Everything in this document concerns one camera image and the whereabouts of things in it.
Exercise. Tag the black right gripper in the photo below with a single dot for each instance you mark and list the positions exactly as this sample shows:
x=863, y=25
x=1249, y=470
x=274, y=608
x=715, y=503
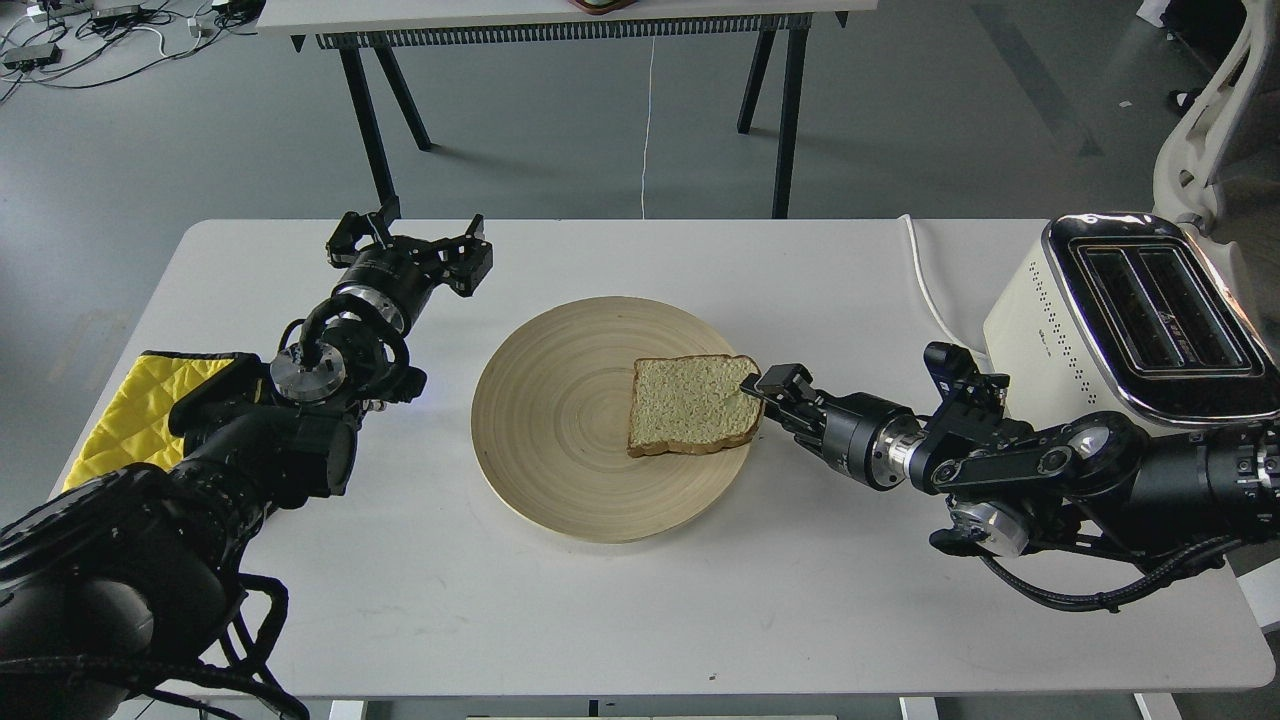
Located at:
x=861, y=436

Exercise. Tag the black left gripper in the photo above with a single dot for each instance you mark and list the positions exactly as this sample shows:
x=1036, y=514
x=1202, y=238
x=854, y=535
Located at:
x=397, y=275

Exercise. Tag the slice of bread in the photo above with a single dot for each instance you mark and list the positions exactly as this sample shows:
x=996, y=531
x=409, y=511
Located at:
x=691, y=405

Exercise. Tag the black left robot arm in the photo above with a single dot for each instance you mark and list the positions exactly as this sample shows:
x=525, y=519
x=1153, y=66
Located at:
x=134, y=578

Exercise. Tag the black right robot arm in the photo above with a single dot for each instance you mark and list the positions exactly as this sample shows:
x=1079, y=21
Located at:
x=1100, y=486

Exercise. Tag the cream chrome toaster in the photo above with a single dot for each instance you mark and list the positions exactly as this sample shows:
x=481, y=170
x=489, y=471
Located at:
x=1121, y=312

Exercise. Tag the round wooden plate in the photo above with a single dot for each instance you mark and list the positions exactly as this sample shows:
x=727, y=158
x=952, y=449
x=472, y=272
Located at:
x=551, y=413

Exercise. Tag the white background table black legs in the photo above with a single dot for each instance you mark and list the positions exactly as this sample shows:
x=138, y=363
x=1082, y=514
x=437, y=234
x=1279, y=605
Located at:
x=350, y=27

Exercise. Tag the yellow quilted cloth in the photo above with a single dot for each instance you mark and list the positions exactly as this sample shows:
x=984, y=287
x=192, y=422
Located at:
x=134, y=426

